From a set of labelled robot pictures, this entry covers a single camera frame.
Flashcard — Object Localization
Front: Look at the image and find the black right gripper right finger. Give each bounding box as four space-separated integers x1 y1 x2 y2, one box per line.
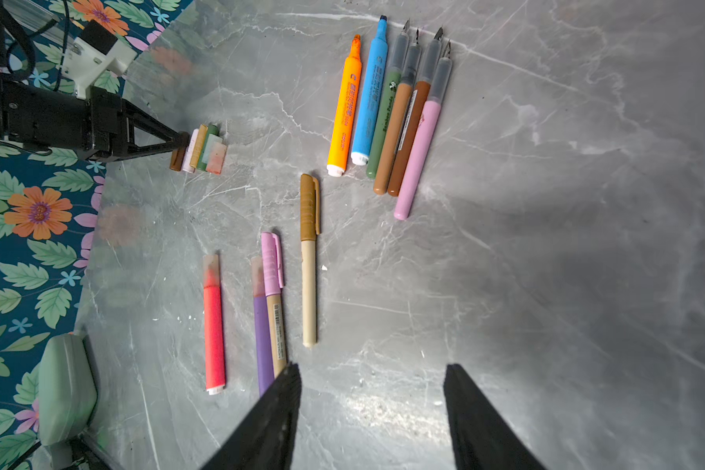
444 363 544 469

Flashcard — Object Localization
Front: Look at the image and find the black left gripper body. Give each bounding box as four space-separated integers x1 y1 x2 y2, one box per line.
0 80 129 162

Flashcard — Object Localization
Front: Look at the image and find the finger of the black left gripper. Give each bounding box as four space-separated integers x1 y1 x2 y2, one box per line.
119 99 190 159

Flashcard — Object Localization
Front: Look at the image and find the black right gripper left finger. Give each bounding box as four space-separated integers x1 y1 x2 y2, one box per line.
203 363 302 469

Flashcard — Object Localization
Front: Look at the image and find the tan pen cap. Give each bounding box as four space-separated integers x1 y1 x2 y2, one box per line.
189 125 209 172

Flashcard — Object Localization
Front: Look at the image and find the green pen cap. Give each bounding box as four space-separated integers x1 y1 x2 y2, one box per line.
197 125 221 170

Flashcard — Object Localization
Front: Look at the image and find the beige capybara pen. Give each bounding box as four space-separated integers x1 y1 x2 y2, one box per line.
300 174 320 348

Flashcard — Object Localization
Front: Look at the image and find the orange highlighter pen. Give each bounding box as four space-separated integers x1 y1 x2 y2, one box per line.
327 34 362 177

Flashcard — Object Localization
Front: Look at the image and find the blue highlighter pen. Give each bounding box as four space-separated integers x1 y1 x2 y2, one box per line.
351 16 389 166

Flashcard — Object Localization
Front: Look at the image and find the tan brown pen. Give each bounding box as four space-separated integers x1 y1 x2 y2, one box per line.
373 31 421 195

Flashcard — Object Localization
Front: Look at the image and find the green fountain pen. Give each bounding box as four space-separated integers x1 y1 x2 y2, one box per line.
366 21 410 179

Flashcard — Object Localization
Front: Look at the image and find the pink cap brown pen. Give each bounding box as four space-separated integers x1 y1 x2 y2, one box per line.
388 27 444 197

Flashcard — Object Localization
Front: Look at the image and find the brown lilac pen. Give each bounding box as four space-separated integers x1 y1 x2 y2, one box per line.
394 40 454 221

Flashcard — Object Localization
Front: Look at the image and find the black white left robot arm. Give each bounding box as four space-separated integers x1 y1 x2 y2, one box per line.
0 1 189 163

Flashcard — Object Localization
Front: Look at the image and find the purple highlighter pen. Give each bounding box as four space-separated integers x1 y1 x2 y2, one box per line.
251 257 274 396

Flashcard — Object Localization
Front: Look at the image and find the pink highlighter pen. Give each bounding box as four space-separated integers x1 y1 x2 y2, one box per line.
204 253 226 396

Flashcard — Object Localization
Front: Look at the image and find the lilac cap beige pen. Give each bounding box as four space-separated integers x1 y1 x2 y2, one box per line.
260 231 288 377

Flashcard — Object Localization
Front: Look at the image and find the pale green sponge block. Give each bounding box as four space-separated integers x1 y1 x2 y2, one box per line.
38 334 97 447

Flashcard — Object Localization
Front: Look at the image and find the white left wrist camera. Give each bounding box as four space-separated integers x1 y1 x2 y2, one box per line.
61 20 137 99

